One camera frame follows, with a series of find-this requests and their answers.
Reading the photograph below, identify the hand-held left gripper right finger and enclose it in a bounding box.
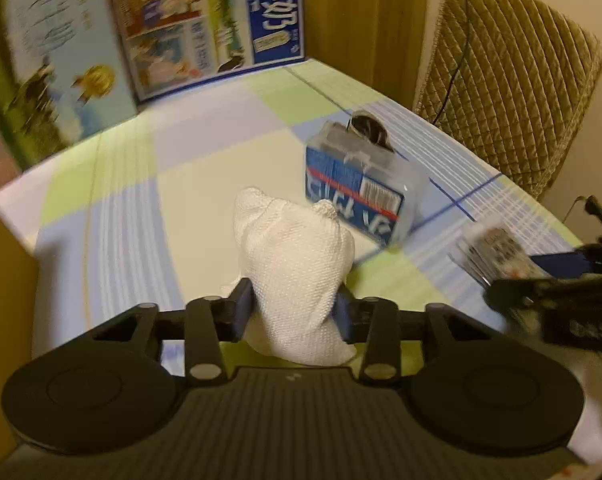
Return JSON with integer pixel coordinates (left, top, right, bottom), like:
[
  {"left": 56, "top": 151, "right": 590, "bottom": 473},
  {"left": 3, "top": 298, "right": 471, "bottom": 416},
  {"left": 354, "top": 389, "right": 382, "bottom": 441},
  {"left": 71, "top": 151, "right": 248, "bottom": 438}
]
[{"left": 333, "top": 287, "right": 488, "bottom": 382}]

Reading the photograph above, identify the quilted beige chair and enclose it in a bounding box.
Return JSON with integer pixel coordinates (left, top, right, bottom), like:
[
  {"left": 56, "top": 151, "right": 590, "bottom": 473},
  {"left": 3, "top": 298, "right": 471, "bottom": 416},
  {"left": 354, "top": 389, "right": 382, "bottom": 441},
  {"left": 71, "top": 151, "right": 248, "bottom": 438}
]
[{"left": 410, "top": 0, "right": 602, "bottom": 237}]

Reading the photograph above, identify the clear case with blue label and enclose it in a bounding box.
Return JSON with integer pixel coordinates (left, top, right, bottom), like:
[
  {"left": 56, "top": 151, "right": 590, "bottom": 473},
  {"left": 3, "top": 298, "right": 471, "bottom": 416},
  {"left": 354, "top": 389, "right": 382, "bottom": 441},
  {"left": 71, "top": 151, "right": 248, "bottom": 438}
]
[{"left": 303, "top": 120, "right": 430, "bottom": 250}]

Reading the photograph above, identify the golden curtain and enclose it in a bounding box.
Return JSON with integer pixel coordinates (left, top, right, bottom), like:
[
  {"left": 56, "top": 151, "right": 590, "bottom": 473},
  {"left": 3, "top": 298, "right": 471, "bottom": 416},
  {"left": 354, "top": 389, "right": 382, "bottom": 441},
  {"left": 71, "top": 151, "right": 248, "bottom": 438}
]
[{"left": 301, "top": 0, "right": 430, "bottom": 112}]

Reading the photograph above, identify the blue milk carton box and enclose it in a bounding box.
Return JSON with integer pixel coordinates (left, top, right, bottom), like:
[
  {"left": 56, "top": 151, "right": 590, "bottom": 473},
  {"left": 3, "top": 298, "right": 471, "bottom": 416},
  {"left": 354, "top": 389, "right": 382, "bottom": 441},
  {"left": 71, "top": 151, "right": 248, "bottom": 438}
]
[{"left": 103, "top": 0, "right": 308, "bottom": 107}]

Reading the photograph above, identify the grey snack packet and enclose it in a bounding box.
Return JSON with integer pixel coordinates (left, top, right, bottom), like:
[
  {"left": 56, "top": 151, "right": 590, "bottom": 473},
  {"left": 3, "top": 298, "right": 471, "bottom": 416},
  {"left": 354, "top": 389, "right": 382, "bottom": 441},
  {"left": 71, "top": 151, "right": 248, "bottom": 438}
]
[{"left": 447, "top": 219, "right": 553, "bottom": 292}]

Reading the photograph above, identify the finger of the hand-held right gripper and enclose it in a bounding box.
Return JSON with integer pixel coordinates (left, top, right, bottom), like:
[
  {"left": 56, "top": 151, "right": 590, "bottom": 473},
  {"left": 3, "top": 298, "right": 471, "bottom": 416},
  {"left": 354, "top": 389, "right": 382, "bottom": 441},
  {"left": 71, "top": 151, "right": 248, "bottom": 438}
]
[
  {"left": 482, "top": 275, "right": 602, "bottom": 314},
  {"left": 528, "top": 242, "right": 602, "bottom": 279}
]

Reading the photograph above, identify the light blue green box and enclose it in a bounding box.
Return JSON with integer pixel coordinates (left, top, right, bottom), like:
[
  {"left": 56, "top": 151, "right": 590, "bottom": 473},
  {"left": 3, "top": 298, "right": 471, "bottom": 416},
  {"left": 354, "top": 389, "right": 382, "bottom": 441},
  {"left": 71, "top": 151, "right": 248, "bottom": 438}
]
[{"left": 0, "top": 0, "right": 138, "bottom": 172}]

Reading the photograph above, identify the white cloth bag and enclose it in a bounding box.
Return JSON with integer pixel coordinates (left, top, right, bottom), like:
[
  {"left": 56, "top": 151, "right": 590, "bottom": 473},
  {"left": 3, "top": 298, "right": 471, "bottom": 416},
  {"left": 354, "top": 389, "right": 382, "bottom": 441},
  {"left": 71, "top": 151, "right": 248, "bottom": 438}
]
[{"left": 221, "top": 187, "right": 358, "bottom": 367}]

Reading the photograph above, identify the large cardboard box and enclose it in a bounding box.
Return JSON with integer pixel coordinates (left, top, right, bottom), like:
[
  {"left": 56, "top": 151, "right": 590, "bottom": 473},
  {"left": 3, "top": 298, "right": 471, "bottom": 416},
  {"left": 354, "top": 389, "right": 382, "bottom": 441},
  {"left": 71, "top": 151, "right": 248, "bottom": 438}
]
[{"left": 0, "top": 194, "right": 40, "bottom": 467}]

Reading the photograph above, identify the black cable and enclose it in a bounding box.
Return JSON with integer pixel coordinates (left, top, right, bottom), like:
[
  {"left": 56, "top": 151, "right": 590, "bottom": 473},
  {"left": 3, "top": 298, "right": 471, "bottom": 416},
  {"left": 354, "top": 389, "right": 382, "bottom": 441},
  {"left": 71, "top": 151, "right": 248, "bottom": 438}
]
[{"left": 432, "top": 0, "right": 476, "bottom": 127}]

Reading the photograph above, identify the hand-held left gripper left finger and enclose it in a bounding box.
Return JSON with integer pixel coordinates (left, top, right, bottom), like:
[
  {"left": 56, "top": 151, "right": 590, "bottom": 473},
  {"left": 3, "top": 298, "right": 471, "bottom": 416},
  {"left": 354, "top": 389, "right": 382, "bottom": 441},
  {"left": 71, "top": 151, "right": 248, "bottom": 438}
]
[{"left": 92, "top": 278, "right": 255, "bottom": 387}]

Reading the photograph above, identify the dark round object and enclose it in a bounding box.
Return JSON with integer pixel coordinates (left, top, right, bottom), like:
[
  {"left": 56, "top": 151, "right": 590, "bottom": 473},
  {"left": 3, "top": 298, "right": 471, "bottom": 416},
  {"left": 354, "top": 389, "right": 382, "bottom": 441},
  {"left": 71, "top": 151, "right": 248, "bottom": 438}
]
[{"left": 347, "top": 113, "right": 395, "bottom": 154}]

